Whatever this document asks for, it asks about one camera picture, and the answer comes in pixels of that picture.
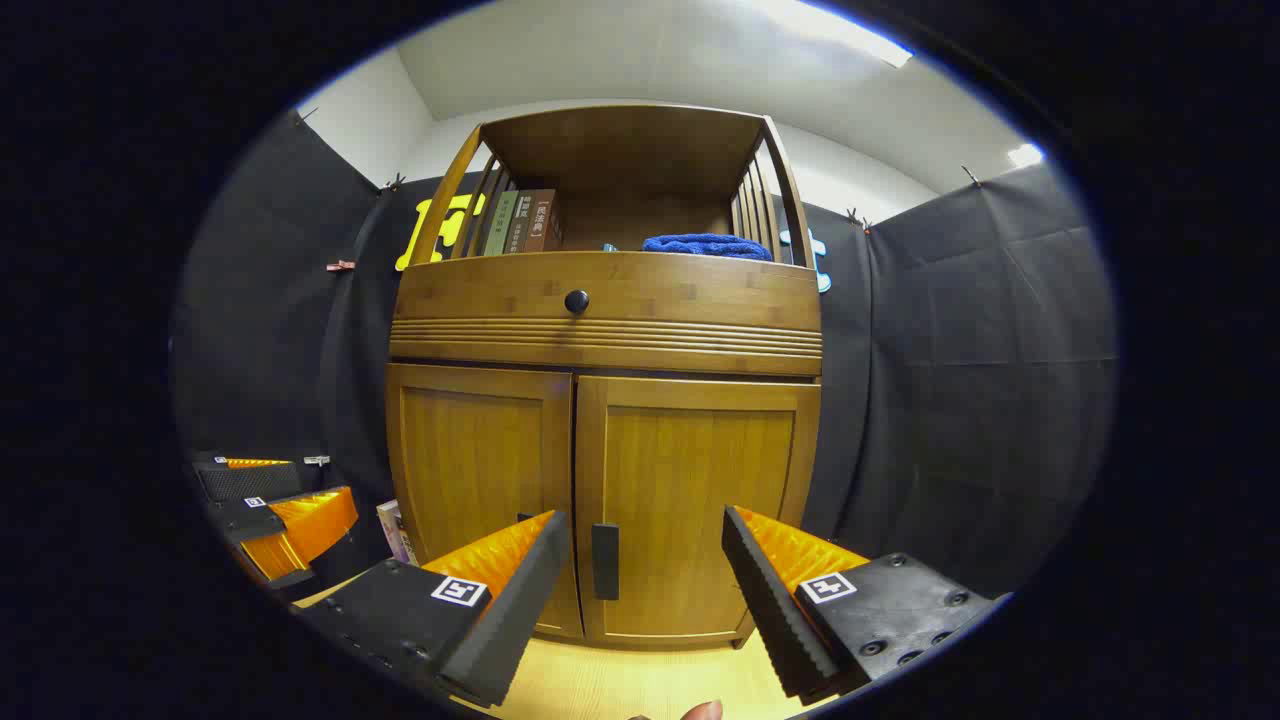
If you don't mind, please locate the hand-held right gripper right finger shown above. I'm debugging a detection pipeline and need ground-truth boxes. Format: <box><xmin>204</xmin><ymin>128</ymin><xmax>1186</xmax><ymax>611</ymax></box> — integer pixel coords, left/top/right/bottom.
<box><xmin>722</xmin><ymin>505</ymin><xmax>1006</xmax><ymax>704</ymax></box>

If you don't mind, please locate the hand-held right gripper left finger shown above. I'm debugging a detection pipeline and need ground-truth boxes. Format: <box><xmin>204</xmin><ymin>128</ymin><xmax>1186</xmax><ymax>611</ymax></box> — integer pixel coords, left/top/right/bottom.
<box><xmin>296</xmin><ymin>510</ymin><xmax>571</xmax><ymax>709</ymax></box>

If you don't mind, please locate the wooden cabinet door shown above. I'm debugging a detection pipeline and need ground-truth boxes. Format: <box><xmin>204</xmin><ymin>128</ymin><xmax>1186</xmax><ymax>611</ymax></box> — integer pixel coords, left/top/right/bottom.
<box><xmin>386</xmin><ymin>362</ymin><xmax>584</xmax><ymax>641</ymax></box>
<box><xmin>575</xmin><ymin>375</ymin><xmax>821</xmax><ymax>649</ymax></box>

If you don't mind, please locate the wooden double-door shoe cabinet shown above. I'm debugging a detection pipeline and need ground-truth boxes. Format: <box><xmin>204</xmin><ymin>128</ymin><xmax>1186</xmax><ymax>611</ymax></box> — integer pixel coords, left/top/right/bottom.
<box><xmin>385</xmin><ymin>103</ymin><xmax>824</xmax><ymax>651</ymax></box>

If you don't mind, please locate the thin book beside cabinet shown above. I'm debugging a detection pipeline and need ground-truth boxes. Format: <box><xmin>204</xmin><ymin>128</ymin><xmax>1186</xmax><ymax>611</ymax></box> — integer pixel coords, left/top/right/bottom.
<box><xmin>376</xmin><ymin>499</ymin><xmax>419</xmax><ymax>566</ymax></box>

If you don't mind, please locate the wooden cabinet drawer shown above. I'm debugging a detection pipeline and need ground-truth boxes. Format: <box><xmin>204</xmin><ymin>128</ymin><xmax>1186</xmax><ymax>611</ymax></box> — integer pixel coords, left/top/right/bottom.
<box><xmin>388</xmin><ymin>250</ymin><xmax>824</xmax><ymax>377</ymax></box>

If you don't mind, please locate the black backdrop cloth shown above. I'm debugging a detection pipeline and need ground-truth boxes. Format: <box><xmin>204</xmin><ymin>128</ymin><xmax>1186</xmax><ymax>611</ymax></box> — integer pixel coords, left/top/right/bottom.
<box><xmin>170</xmin><ymin>105</ymin><xmax>1119</xmax><ymax>601</ymax></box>

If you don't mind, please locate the green book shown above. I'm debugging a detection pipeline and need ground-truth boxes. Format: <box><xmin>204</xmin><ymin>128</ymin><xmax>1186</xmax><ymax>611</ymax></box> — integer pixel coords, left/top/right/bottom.
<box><xmin>483</xmin><ymin>190</ymin><xmax>521</xmax><ymax>257</ymax></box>

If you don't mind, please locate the blue towel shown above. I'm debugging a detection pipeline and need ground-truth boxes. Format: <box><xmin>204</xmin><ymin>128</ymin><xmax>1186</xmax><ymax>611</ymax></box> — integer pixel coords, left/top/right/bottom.
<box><xmin>641</xmin><ymin>233</ymin><xmax>773</xmax><ymax>263</ymax></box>

